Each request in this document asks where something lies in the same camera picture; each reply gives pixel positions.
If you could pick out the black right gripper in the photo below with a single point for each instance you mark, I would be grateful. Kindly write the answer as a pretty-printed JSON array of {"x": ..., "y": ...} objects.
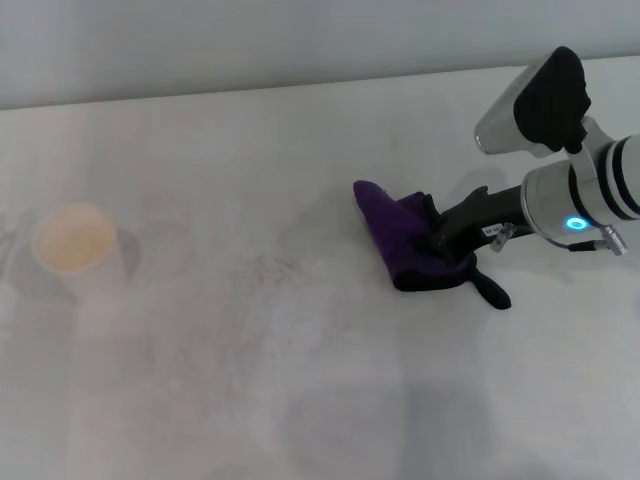
[{"x": 475, "y": 220}]

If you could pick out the purple rag with black edge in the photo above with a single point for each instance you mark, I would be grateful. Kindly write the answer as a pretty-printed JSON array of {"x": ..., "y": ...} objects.
[{"x": 390, "y": 225}]

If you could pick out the white paper cup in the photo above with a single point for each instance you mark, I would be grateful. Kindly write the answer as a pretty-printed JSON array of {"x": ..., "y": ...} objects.
[{"x": 75, "y": 240}]

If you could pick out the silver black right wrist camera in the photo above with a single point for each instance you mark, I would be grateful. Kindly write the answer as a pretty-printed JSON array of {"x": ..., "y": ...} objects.
[{"x": 505, "y": 115}]

